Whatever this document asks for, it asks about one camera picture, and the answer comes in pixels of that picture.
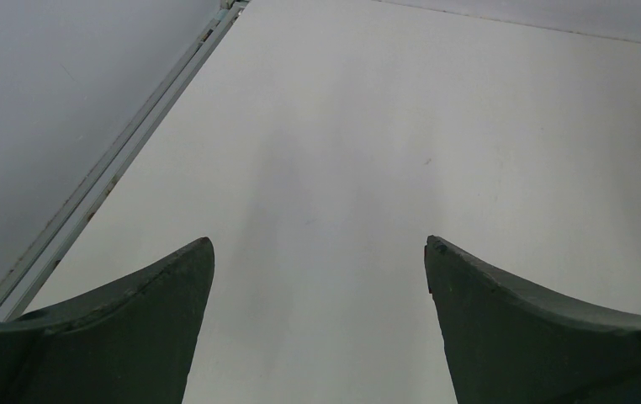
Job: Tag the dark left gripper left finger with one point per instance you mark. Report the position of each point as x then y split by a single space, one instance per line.
128 341

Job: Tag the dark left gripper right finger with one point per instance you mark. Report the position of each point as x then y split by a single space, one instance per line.
509 340

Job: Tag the aluminium frame rail left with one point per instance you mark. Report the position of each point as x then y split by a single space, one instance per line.
83 85

